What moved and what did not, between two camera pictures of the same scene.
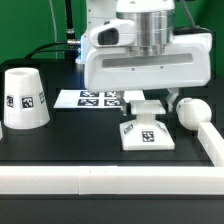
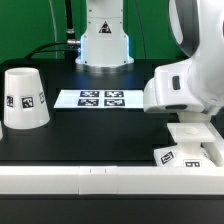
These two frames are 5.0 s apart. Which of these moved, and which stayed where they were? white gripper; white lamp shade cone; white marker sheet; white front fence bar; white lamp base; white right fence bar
Moved: white gripper; white lamp base
Stayed: white marker sheet; white right fence bar; white front fence bar; white lamp shade cone
